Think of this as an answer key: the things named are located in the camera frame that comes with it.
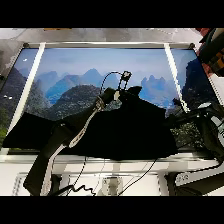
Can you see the black garment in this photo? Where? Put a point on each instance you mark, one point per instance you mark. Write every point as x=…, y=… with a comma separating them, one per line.
x=133, y=133

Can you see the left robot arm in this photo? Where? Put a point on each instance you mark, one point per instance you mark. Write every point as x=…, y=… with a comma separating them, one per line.
x=50, y=150

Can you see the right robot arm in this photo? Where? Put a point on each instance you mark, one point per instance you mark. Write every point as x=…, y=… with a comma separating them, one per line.
x=206, y=133

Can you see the heap of clothes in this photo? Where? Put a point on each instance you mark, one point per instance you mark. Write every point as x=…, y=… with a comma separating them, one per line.
x=213, y=50

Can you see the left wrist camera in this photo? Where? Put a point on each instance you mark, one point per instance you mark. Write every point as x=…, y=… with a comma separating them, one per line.
x=125, y=77

